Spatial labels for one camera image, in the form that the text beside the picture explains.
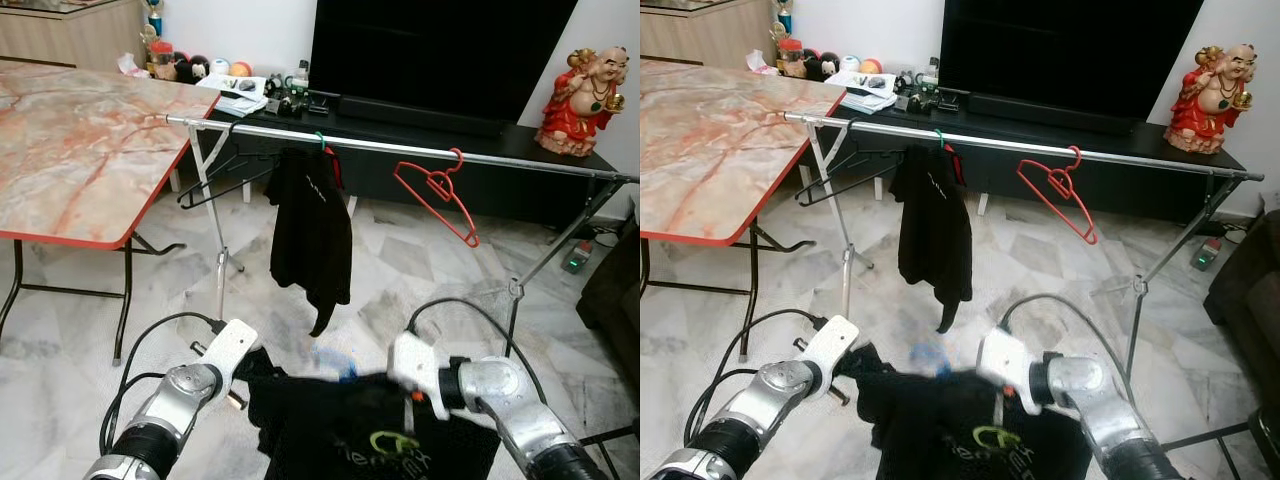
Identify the black shirt green logo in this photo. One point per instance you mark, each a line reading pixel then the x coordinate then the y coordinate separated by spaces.
pixel 940 430
pixel 330 430

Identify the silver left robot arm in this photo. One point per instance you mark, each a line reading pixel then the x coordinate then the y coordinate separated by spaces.
pixel 170 400
pixel 770 395

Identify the black thin hanger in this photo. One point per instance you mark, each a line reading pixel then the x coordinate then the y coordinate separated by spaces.
pixel 184 199
pixel 802 197

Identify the red plastic hanger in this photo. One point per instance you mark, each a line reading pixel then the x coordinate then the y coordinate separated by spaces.
pixel 440 185
pixel 1062 183

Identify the black t-shirt red collar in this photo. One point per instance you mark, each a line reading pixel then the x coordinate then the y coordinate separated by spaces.
pixel 930 230
pixel 310 230

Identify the dark brown sofa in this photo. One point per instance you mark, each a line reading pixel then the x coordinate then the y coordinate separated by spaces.
pixel 1250 290
pixel 615 310

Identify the silver metal clothes rack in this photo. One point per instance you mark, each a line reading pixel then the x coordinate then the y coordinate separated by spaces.
pixel 1000 143
pixel 370 145

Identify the marble pattern folding table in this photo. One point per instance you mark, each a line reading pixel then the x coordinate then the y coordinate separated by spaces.
pixel 720 150
pixel 80 150

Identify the black metal floor stand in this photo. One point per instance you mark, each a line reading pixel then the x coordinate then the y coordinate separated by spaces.
pixel 610 437
pixel 1200 438

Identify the light blue paper stack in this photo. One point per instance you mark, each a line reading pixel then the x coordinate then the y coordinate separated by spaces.
pixel 245 105
pixel 872 103

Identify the black flat box gadget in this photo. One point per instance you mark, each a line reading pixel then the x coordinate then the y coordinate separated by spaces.
pixel 324 102
pixel 952 99

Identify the clear plastic bottle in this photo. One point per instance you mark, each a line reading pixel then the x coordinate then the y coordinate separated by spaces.
pixel 301 75
pixel 929 72

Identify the orange ball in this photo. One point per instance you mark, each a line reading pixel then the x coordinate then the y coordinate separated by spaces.
pixel 241 70
pixel 871 66

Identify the black soundbar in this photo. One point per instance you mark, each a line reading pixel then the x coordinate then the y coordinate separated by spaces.
pixel 1050 113
pixel 420 115

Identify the black round plush toy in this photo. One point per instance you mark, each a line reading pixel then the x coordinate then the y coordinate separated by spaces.
pixel 811 65
pixel 200 68
pixel 182 68
pixel 830 65

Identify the white ball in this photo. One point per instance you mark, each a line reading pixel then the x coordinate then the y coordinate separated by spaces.
pixel 849 63
pixel 219 66

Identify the black television console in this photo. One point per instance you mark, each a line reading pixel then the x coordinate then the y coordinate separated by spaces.
pixel 520 195
pixel 1140 190

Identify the red lid jar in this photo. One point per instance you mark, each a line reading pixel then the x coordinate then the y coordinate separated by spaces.
pixel 162 62
pixel 791 58

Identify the white pink tissue pack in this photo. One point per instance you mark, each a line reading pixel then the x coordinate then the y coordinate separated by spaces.
pixel 132 66
pixel 762 63

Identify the blue gold trophy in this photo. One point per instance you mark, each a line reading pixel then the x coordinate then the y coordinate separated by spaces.
pixel 784 18
pixel 154 20

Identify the black flat television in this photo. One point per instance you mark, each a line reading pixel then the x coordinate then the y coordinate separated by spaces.
pixel 440 55
pixel 1070 55

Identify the light wooden cabinet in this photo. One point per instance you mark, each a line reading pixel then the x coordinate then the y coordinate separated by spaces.
pixel 70 40
pixel 700 38

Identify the red laughing Buddha statue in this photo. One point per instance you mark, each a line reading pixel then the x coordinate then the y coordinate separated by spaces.
pixel 1205 110
pixel 575 115

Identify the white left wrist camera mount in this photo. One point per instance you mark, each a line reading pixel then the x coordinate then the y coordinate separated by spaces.
pixel 228 350
pixel 830 345

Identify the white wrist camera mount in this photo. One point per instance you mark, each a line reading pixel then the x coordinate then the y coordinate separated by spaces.
pixel 415 365
pixel 1005 362
pixel 830 345
pixel 228 350

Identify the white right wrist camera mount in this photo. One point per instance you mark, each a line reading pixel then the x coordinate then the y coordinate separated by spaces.
pixel 415 365
pixel 1005 362

